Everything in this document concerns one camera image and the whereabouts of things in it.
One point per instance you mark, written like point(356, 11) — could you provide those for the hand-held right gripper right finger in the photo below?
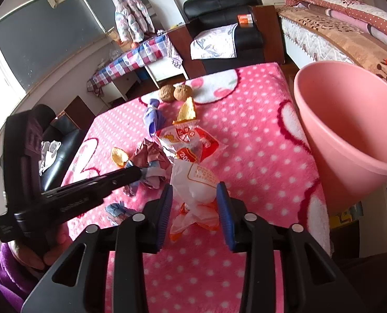
point(226, 218)

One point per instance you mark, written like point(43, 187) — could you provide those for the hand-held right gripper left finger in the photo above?
point(164, 218)

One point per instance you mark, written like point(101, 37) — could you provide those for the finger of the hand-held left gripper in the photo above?
point(125, 175)

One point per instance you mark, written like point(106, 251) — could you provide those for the paper wrapper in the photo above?
point(151, 153)

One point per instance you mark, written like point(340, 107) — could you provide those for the white orange plastic bag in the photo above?
point(196, 189)

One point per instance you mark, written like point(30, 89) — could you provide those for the purple candy wrapper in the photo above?
point(154, 117)

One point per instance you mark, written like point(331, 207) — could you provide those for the pink plastic bucket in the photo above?
point(343, 120)

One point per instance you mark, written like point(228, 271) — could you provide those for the person's left forearm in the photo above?
point(4, 283)

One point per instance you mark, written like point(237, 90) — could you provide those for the person's left hand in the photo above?
point(58, 251)

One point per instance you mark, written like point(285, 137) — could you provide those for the orange peel piece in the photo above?
point(187, 112)
point(119, 157)

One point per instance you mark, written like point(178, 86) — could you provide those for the white crumpled cloth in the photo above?
point(50, 156)

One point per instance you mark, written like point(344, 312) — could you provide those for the small crumpled foil wrapper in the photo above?
point(116, 212)

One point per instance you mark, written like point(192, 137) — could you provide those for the black leather sofa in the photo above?
point(66, 143)

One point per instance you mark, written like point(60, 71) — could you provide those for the red white snack wrapper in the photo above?
point(193, 140)

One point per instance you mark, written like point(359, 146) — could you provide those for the wooden side table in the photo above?
point(268, 32)
point(79, 111)
point(183, 49)

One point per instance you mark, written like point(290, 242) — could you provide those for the pink polka dot blanket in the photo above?
point(245, 137)

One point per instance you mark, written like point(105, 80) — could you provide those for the white desk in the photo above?
point(161, 68)

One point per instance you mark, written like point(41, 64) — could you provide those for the checkered tablecloth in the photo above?
point(131, 58)

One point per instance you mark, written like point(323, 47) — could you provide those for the grey window blind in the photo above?
point(100, 0)
point(43, 45)

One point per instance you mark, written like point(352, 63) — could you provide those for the orange fruit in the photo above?
point(135, 44)

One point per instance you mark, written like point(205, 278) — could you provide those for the dark patterned cloth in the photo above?
point(174, 52)

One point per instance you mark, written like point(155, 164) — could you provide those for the tan bag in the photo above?
point(118, 37)

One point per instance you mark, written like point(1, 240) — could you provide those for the white printed puffy jacket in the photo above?
point(131, 16)

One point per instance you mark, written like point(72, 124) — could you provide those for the floral seat cloth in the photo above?
point(213, 42)

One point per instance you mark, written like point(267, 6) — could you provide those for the black leather armchair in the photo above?
point(219, 6)

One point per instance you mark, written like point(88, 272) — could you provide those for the small orange box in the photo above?
point(246, 20)

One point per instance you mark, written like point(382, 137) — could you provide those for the brown leaf pattern bedspread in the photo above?
point(343, 29)

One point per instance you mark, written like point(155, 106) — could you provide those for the pink rolled quilt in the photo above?
point(353, 19)

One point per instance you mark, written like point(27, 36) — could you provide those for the red polka dot quilt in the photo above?
point(360, 5)

